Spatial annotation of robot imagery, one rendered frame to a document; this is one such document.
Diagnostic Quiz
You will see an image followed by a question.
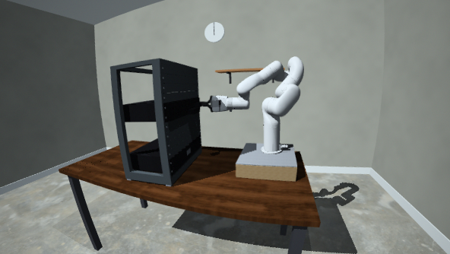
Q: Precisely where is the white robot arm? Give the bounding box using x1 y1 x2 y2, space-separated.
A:
227 57 304 154

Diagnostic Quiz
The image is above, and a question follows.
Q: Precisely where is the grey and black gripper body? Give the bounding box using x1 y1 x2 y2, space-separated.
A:
212 96 228 112

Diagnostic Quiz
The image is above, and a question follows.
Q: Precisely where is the black metal rack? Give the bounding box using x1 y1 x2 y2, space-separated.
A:
110 59 202 187

